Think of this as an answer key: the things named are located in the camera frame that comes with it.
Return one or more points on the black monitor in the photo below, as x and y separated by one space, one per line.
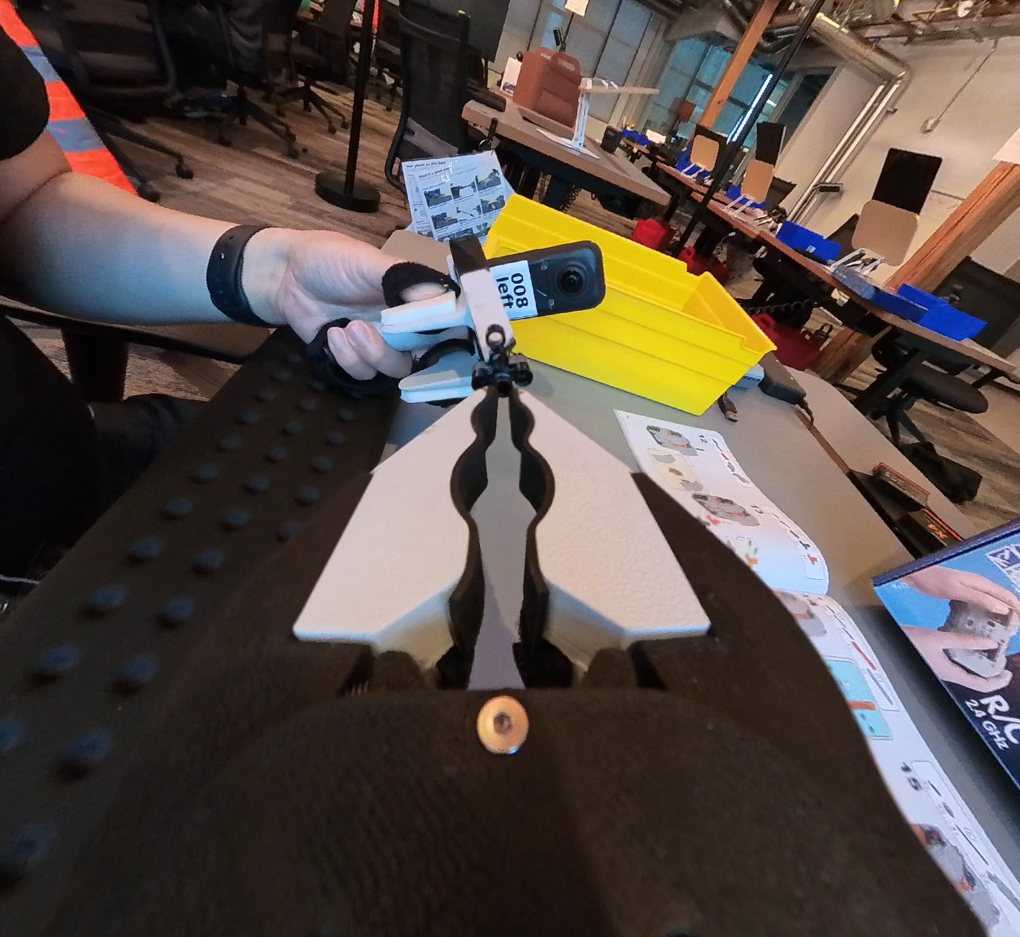
462 5

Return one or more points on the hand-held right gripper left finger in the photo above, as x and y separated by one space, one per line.
398 546

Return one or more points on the black office chair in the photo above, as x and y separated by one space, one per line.
932 387
103 37
434 76

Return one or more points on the person's left hand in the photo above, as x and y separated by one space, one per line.
319 284

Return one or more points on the orange safety vest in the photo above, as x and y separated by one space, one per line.
68 116

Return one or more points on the person's left forearm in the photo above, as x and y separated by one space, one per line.
103 252

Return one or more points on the laminated instruction sheet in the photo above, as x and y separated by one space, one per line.
454 196

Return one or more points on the brown bag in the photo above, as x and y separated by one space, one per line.
550 88

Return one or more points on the grey desk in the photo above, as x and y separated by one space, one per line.
574 399
892 435

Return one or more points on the red black battery pack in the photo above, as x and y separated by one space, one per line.
900 479
932 529

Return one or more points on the robot kit box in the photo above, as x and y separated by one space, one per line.
956 634

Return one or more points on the black pole with round base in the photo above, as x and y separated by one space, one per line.
363 76

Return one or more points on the open instruction booklet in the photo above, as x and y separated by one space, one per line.
741 523

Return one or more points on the red bag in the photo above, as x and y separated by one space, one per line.
789 343
655 234

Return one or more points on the grey blue battery module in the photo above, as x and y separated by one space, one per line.
747 377

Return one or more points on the black toy connector piece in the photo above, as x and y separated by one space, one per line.
500 375

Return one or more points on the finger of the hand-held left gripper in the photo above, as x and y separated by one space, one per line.
480 303

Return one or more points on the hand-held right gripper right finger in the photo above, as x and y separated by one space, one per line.
613 554

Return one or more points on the black power adapter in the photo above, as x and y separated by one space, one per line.
781 379

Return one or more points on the yellow plastic bin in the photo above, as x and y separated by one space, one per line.
637 331

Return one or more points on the wooden top desk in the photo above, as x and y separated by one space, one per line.
805 248
590 164

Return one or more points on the black wristband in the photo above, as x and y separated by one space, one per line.
227 276

